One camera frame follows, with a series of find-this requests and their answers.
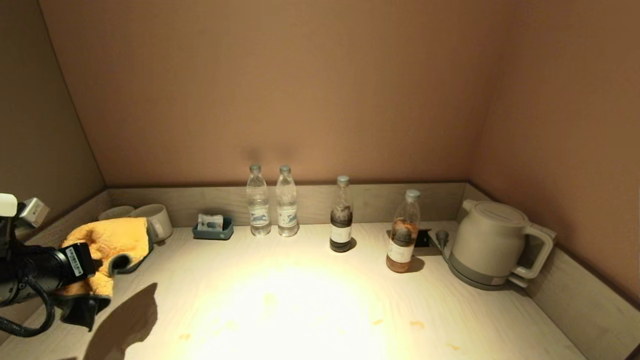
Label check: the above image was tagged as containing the grey tissue box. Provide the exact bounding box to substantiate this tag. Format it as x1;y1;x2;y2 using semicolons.
116;245;154;275

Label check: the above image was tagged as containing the clear water bottle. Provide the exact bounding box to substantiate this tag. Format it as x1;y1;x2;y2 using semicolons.
246;164;272;237
275;165;300;238

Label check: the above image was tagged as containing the white tea bag packet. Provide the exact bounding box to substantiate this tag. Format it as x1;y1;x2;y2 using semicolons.
197;214;224;232

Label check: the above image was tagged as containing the orange microfibre cloth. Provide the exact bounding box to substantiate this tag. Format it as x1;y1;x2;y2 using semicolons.
54;216;154;332

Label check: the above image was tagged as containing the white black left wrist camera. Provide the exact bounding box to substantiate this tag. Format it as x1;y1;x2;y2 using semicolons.
0;193;51;246

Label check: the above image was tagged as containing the white ceramic mug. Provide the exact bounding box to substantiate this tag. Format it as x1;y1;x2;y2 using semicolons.
131;204;174;244
98;205;136;221

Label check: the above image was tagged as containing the grey kettle base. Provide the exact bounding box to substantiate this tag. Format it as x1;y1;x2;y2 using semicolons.
446;257;531;292

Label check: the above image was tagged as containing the bottle with dark tea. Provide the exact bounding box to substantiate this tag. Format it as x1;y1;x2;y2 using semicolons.
329;175;354;253

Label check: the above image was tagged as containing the white electric kettle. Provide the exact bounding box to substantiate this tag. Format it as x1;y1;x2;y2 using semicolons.
448;199;555;287

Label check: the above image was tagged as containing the bottle with amber tea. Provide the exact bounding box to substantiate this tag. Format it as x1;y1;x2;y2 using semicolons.
385;189;421;274

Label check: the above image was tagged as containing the small blue tray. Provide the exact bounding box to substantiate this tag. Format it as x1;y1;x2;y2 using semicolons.
192;216;234;241

